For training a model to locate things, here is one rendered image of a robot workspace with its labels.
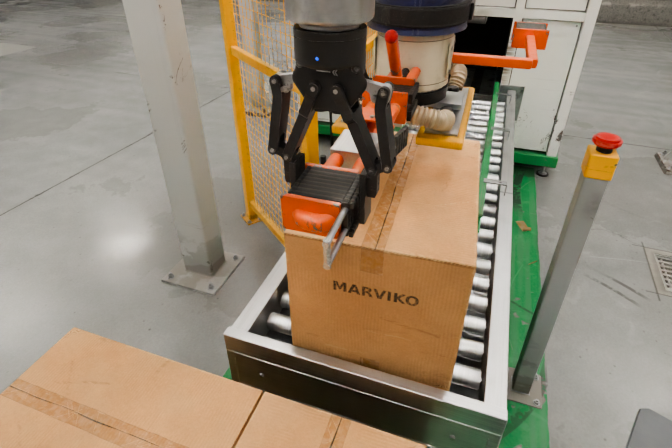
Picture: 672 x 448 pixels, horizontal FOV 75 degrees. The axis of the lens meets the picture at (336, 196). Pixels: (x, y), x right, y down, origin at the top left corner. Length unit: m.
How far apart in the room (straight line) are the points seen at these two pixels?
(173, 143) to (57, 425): 1.11
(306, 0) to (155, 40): 1.41
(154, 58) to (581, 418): 2.03
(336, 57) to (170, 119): 1.50
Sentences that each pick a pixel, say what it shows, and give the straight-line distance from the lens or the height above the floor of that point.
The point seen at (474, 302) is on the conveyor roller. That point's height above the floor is 0.54.
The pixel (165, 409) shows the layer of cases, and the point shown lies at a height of 0.54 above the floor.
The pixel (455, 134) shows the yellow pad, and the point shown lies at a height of 1.13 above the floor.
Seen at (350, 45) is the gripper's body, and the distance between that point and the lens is 0.45.
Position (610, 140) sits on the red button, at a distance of 1.33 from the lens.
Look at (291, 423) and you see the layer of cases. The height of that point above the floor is 0.54.
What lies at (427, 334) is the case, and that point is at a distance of 1.05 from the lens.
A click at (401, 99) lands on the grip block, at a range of 0.80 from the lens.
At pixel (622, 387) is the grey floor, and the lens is 2.14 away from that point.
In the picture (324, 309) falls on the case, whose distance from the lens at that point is 1.07.
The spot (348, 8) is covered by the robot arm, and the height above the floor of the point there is 1.45.
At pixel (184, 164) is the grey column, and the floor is 0.64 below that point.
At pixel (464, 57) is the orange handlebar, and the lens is 1.10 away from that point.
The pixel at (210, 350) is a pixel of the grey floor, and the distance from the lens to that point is 2.01.
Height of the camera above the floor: 1.51
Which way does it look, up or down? 32 degrees down
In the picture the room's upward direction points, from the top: straight up
